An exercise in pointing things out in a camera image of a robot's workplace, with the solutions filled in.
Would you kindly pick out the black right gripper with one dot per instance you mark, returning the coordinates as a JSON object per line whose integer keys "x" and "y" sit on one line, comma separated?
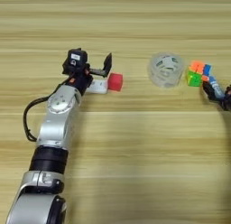
{"x": 227, "y": 102}

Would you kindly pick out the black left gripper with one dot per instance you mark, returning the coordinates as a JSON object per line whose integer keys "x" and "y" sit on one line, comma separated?
{"x": 81, "y": 81}

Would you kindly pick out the blue white glue stick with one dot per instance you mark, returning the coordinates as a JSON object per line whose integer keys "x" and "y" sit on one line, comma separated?
{"x": 216, "y": 87}

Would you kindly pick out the clear tape roll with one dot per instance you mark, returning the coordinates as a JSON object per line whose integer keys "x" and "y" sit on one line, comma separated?
{"x": 165, "y": 69}

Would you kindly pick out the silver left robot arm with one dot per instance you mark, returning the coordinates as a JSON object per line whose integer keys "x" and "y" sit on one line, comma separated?
{"x": 57, "y": 122}

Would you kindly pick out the red cube block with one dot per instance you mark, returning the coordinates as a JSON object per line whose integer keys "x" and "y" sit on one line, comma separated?
{"x": 115, "y": 82}

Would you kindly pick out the colourful puzzle cube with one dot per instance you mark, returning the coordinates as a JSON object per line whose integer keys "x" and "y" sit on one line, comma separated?
{"x": 197, "y": 74}

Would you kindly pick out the left gripper small black box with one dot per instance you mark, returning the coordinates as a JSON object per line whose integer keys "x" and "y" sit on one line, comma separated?
{"x": 75, "y": 60}

